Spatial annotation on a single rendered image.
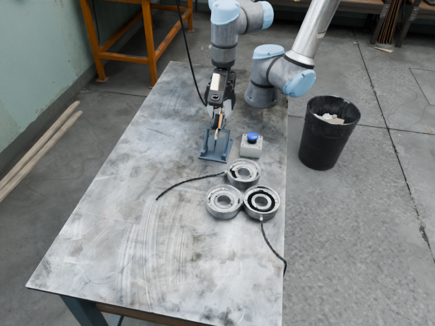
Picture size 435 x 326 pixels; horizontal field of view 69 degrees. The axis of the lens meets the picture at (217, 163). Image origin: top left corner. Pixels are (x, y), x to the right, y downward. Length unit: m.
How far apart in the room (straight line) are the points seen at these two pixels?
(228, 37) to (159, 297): 0.68
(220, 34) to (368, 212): 1.58
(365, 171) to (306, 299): 1.09
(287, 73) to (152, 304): 0.86
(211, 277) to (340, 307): 1.05
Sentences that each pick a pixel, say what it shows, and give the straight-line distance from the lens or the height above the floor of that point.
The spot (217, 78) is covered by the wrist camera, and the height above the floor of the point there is 1.08.
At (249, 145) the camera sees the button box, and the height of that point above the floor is 0.85.
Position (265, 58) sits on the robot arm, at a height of 1.01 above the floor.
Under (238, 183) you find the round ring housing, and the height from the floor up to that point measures 0.83.
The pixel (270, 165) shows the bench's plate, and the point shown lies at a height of 0.80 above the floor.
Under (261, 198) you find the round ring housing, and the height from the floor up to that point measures 0.82.
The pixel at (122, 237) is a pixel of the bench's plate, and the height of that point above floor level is 0.80.
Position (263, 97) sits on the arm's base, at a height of 0.85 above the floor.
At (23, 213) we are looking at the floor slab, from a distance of 2.20.
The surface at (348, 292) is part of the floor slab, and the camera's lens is 1.83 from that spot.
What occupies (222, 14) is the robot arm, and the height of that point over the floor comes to 1.25.
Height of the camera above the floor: 1.53
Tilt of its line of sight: 44 degrees down
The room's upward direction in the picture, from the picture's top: 3 degrees clockwise
